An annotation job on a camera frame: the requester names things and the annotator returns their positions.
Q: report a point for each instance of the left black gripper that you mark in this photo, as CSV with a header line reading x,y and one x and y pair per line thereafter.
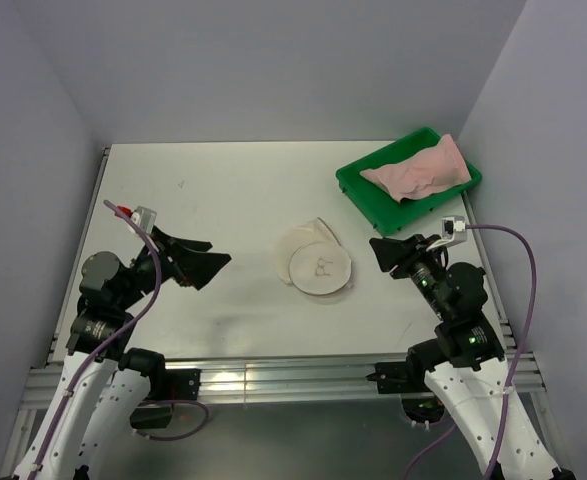
x,y
188,266

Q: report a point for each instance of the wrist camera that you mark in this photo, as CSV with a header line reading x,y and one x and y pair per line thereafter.
x,y
143,217
454,228

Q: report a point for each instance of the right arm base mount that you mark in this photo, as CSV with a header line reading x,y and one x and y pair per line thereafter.
x,y
418,403

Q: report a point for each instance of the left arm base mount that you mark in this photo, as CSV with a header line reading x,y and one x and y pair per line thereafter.
x,y
174,384

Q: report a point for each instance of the aluminium table frame rail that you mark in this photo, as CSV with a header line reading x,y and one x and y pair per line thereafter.
x,y
274,380

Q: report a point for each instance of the pink bra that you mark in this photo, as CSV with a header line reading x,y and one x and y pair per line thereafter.
x,y
430,171

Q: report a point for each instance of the green plastic tray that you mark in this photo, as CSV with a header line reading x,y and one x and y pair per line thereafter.
x,y
385,214

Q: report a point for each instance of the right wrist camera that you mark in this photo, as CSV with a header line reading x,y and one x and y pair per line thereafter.
x,y
454,228

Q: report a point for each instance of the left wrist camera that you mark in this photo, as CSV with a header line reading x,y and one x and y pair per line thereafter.
x,y
143,217

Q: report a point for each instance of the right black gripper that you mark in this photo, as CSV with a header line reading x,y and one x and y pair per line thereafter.
x,y
388,251

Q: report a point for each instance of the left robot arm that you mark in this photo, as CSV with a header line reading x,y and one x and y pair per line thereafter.
x,y
103,380

